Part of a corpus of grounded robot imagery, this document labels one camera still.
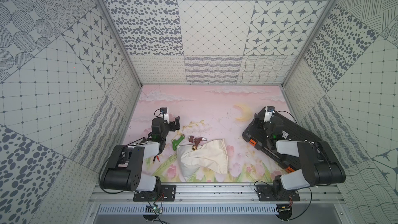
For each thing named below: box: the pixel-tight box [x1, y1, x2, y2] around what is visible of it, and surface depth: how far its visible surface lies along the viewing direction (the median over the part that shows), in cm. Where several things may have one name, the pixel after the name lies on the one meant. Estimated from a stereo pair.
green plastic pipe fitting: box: [172, 134, 186, 151], surface depth 92 cm
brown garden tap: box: [188, 135, 208, 151], surface depth 90 cm
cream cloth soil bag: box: [176, 138, 230, 181], surface depth 82 cm
